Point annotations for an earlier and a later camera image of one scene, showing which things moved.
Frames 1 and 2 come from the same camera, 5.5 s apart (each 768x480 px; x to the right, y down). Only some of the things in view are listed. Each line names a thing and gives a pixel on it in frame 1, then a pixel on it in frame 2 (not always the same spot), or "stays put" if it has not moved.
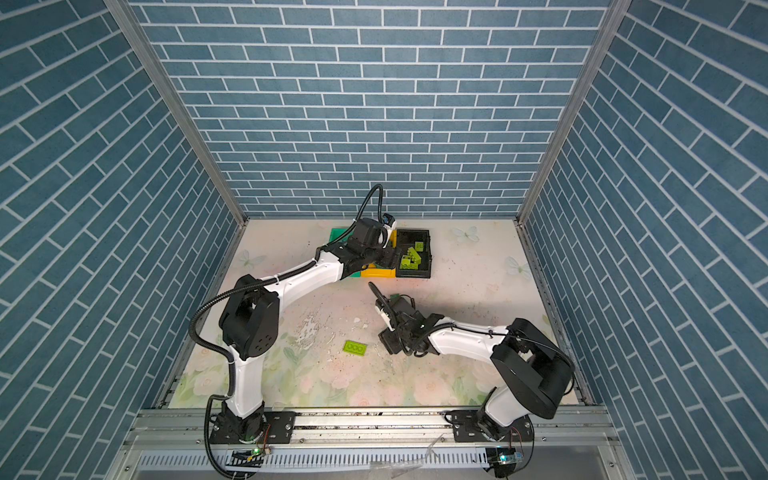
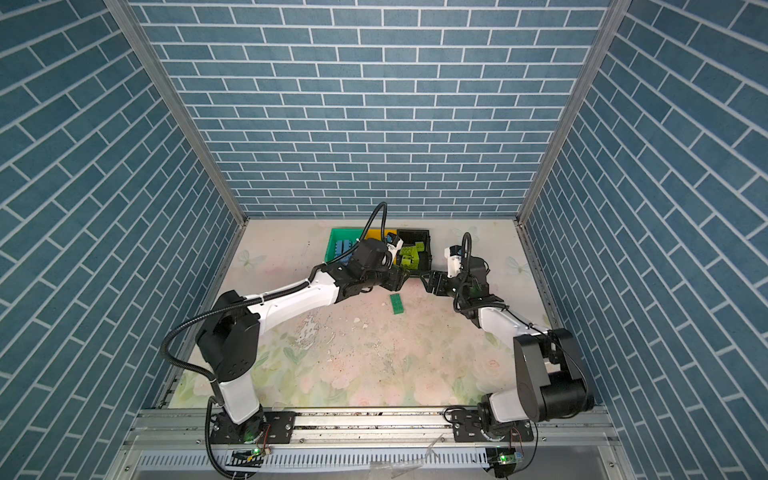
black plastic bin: (406, 239) stays put
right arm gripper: (385, 337) → (443, 276)
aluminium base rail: (371, 442) stays put
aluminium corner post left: (177, 97) stays put
